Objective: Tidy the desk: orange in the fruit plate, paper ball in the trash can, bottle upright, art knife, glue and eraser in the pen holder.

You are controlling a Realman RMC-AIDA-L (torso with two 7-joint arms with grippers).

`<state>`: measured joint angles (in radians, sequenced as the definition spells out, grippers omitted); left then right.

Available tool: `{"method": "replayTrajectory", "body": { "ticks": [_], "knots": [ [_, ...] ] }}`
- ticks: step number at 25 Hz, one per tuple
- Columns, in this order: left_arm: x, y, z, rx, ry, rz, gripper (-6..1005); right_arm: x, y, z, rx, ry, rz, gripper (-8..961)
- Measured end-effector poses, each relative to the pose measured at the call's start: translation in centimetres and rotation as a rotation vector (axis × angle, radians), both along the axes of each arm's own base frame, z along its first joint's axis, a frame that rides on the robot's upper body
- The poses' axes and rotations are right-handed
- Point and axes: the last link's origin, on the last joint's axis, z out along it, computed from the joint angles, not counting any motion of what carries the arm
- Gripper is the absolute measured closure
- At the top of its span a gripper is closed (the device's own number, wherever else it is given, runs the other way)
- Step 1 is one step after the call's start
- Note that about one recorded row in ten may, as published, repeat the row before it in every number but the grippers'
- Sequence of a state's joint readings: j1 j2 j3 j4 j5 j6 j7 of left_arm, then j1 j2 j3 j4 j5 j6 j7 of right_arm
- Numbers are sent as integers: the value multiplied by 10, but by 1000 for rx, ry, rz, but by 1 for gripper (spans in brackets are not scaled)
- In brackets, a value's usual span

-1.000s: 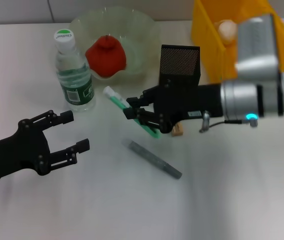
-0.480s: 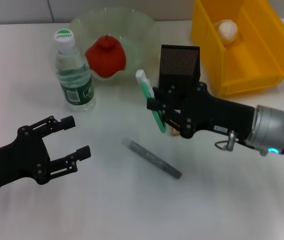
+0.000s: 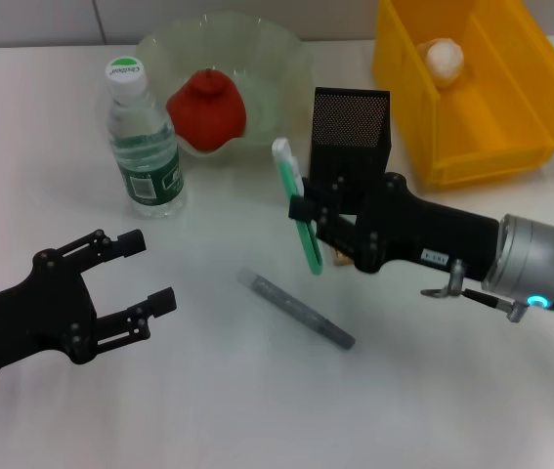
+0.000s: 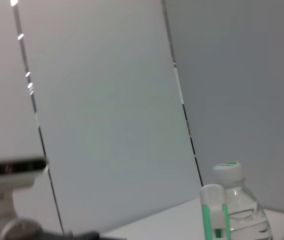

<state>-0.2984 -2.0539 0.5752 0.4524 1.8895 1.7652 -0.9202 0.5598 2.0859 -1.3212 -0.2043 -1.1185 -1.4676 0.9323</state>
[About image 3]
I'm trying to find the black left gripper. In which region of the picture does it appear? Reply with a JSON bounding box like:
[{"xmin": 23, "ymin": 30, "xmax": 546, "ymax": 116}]
[{"xmin": 0, "ymin": 228, "xmax": 178, "ymax": 385}]

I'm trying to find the white paper ball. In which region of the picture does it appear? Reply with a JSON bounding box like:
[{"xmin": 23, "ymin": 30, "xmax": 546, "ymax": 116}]
[{"xmin": 416, "ymin": 38, "xmax": 467, "ymax": 91}]

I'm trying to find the red-orange toy orange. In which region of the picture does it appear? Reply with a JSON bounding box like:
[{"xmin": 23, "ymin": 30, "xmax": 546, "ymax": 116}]
[{"xmin": 165, "ymin": 67, "xmax": 249, "ymax": 152}]

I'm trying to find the grey marker pen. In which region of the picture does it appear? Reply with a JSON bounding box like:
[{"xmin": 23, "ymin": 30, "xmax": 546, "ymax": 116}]
[{"xmin": 235, "ymin": 267, "xmax": 358, "ymax": 353}]

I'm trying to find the yellow plastic storage bin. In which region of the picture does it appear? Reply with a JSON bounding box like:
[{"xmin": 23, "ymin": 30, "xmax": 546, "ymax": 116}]
[{"xmin": 371, "ymin": 0, "xmax": 554, "ymax": 191}]

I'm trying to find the pale green glass fruit bowl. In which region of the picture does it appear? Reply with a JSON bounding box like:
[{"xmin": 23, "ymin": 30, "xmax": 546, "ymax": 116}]
[{"xmin": 134, "ymin": 13, "xmax": 315, "ymax": 158}]

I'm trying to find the clear green-label water bottle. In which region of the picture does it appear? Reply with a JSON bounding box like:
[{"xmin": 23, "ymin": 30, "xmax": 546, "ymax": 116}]
[{"xmin": 105, "ymin": 56, "xmax": 189, "ymax": 220}]

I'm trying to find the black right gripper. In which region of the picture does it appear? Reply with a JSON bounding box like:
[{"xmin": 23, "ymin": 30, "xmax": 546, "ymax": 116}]
[{"xmin": 289, "ymin": 174, "xmax": 500, "ymax": 282}]

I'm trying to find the small wooden block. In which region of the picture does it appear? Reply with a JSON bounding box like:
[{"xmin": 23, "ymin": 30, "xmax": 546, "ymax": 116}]
[{"xmin": 330, "ymin": 246, "xmax": 356, "ymax": 268}]

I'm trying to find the right gripper connector cable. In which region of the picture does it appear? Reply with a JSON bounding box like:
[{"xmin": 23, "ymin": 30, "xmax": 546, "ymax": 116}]
[{"xmin": 420, "ymin": 260, "xmax": 527, "ymax": 323}]

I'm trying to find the black mesh pen holder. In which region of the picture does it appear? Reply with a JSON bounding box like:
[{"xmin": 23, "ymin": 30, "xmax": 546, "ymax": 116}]
[{"xmin": 305, "ymin": 86, "xmax": 394, "ymax": 217}]

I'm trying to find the green utility knife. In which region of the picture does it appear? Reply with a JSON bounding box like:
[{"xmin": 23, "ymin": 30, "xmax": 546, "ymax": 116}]
[{"xmin": 271, "ymin": 137, "xmax": 325, "ymax": 277}]

